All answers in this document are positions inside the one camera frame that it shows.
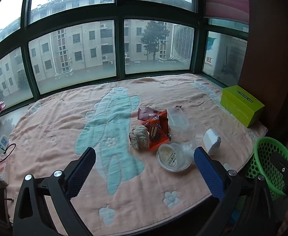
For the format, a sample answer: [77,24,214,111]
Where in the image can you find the orange snack wrapper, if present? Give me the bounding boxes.
[141,110,171,151]

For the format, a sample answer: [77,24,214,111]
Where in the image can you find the foil paper ball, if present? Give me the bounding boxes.
[129,125,151,150]

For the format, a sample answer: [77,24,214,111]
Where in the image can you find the round labelled plastic cup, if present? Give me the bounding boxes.
[156,143,192,172]

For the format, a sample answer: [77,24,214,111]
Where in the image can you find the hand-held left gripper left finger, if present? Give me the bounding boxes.
[12,147,96,236]

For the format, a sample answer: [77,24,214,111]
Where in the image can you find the green window frame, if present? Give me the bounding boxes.
[0,0,249,109]

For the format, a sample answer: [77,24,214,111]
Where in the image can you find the reddish printed snack wrapper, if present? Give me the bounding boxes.
[137,106,168,122]

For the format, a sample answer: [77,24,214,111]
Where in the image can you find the clear plastic food container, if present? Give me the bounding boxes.
[167,107,190,137]

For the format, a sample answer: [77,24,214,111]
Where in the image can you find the clear plastic wrap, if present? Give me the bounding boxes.
[181,135,206,160]

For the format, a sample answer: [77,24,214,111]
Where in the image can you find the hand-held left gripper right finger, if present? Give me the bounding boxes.
[194,147,282,236]

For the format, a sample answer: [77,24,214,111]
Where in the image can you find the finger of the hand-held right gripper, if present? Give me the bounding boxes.
[271,147,288,176]

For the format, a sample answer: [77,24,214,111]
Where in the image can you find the brown wooden panel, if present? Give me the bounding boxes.
[238,0,288,138]

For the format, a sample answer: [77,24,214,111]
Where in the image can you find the black cable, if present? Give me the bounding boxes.
[0,143,17,165]

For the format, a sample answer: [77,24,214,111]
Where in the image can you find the pink printed blanket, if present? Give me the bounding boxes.
[5,73,269,236]

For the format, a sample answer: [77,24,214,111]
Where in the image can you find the pink roller blind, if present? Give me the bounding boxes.
[204,0,249,25]

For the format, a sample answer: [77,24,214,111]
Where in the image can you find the lime green cardboard box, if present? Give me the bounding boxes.
[220,85,265,128]

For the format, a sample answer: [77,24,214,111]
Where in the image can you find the white power strip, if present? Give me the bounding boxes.
[0,134,10,153]

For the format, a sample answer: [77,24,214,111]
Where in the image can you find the green perforated plastic basket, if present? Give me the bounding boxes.
[246,137,288,202]

